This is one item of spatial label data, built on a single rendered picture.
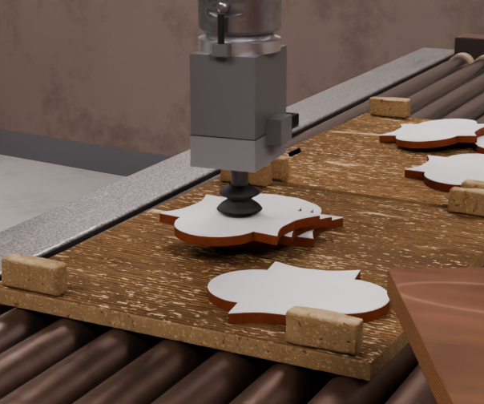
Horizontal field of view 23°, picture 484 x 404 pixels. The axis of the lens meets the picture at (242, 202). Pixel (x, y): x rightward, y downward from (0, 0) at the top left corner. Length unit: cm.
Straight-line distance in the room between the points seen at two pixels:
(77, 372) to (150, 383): 6
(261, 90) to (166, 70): 379
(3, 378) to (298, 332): 22
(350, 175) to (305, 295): 43
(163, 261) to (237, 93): 17
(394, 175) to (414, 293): 68
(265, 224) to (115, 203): 30
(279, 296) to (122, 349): 13
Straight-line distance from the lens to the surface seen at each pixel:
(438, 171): 135
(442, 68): 223
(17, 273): 100
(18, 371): 91
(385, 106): 169
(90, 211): 130
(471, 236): 115
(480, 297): 69
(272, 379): 86
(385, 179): 135
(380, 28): 429
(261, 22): 103
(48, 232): 123
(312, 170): 138
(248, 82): 102
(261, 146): 105
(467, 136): 149
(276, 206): 112
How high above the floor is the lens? 128
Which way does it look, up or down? 16 degrees down
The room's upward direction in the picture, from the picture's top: straight up
